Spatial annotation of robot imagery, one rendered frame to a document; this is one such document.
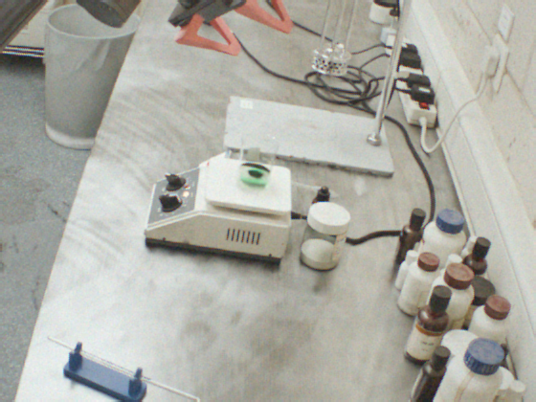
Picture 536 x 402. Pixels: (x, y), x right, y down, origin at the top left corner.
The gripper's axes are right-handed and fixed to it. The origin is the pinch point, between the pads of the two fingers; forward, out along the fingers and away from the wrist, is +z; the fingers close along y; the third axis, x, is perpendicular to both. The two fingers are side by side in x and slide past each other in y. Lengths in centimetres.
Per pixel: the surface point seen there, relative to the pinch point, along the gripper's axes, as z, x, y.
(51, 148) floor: 38, 54, -188
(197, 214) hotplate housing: 15.3, -10.9, -24.6
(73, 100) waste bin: 32, 66, -173
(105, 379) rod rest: 8.5, -39.9, -15.4
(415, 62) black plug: 57, 59, -45
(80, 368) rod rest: 6.0, -39.8, -17.8
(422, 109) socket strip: 55, 41, -35
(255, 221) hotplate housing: 21.6, -8.5, -20.5
